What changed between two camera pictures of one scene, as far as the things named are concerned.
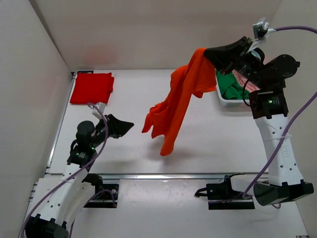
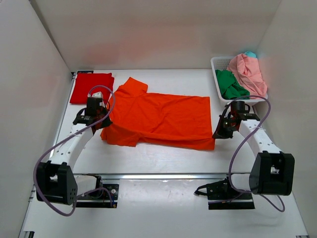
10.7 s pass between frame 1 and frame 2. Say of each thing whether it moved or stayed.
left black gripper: moved
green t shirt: stayed
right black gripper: moved
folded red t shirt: stayed
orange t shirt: moved
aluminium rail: stayed
